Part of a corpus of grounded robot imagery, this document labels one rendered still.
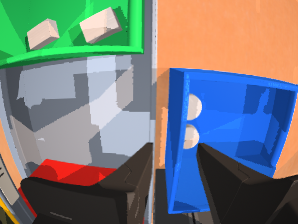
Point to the blue bin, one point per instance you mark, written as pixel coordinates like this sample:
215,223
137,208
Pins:
245,121

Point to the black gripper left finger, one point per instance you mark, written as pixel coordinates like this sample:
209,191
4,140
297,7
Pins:
119,198

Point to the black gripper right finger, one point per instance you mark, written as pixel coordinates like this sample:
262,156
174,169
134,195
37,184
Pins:
237,194

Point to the green open bin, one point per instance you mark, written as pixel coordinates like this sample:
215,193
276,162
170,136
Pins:
17,17

